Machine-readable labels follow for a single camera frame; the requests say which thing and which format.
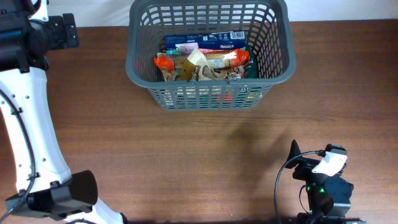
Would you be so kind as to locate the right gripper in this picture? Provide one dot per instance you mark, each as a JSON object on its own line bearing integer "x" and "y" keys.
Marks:
{"x": 306, "y": 166}

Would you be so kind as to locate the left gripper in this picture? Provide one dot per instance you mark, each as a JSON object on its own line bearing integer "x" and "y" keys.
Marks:
{"x": 64, "y": 28}

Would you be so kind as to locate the green Nescafe coffee bag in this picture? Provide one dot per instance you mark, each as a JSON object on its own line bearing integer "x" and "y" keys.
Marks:
{"x": 246, "y": 70}

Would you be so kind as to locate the orange spaghetti packet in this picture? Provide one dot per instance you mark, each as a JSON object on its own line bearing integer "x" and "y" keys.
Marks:
{"x": 232, "y": 58}

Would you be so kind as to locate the blue pasta box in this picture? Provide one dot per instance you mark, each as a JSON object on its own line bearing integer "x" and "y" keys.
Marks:
{"x": 213, "y": 41}

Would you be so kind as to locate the grey plastic shopping basket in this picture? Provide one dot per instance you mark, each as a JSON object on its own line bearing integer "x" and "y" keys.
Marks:
{"x": 268, "y": 35}

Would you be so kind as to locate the beige Pantree snack bag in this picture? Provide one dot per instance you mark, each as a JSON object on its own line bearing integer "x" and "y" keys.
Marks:
{"x": 165, "y": 94}

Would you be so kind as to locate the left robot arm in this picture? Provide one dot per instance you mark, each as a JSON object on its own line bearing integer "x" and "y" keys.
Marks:
{"x": 46, "y": 187}

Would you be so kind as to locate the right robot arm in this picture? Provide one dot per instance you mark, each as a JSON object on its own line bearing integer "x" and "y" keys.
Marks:
{"x": 328, "y": 193}

